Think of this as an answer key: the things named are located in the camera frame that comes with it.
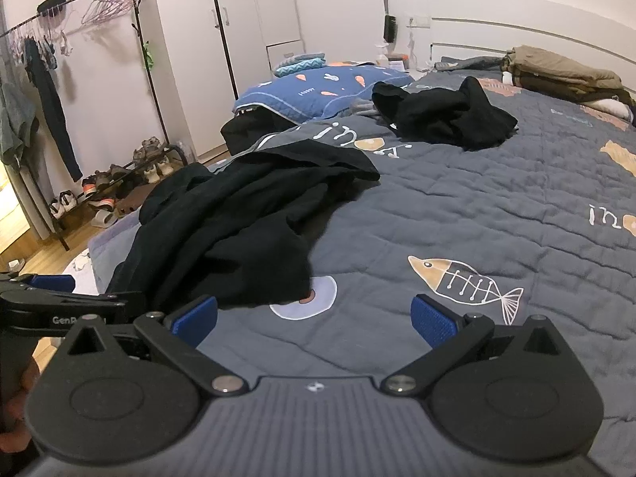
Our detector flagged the black printed hoodie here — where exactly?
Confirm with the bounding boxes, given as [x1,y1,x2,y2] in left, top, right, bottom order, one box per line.
[107,136,382,310]

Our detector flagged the white wardrobe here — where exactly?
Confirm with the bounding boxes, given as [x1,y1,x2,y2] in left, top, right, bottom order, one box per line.
[149,0,305,162]

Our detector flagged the black clothes rack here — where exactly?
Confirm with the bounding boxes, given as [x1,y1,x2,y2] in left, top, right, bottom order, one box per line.
[0,0,172,252]

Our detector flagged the dark hanging pants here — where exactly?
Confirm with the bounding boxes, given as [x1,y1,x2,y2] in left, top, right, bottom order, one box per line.
[24,37,83,183]

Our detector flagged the blue printed pillow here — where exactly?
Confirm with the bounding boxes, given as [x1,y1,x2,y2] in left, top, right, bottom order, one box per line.
[233,62,414,124]

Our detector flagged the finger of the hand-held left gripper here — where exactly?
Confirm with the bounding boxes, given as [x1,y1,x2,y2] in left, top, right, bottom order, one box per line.
[0,272,75,293]
[0,289,147,311]

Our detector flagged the person's left hand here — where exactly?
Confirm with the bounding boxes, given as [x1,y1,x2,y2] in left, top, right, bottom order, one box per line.
[0,357,41,458]

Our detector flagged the dark cloth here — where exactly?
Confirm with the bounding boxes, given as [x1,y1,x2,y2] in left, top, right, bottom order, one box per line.
[220,111,279,156]

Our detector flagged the zigzag striped folded cloth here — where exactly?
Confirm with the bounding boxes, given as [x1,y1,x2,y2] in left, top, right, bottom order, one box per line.
[275,52,327,78]

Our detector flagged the white headboard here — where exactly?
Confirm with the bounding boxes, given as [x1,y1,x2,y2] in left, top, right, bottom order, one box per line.
[426,0,636,127]

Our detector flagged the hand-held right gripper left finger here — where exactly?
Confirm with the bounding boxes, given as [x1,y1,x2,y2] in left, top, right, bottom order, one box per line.
[58,295,250,399]

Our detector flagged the grey printed quilt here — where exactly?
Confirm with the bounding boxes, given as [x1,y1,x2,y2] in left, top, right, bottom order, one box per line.
[99,67,636,438]

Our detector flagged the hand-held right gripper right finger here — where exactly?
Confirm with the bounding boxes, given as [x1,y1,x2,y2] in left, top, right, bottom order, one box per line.
[382,293,570,399]

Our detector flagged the bunch of pink hangers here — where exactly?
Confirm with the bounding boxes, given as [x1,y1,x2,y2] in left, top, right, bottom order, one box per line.
[7,0,138,59]

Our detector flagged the grey folded garment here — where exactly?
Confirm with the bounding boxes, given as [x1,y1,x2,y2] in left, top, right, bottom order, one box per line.
[434,54,506,73]

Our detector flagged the grey hanging shirt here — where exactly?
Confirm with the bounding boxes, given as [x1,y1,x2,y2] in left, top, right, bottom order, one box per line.
[0,79,41,170]

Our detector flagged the black crumpled garment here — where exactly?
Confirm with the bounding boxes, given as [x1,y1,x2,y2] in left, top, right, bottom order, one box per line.
[372,77,518,152]

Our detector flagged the small white folded cloth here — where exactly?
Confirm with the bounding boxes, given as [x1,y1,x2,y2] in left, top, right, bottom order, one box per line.
[579,98,633,121]

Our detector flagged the row of shoes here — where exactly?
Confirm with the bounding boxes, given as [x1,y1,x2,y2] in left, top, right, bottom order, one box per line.
[50,138,186,229]

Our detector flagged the black shoe rack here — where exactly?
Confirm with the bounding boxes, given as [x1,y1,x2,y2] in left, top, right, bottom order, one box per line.
[48,143,188,252]

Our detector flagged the brown folded garment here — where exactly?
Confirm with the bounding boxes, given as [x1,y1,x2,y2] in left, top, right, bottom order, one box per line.
[502,67,636,110]

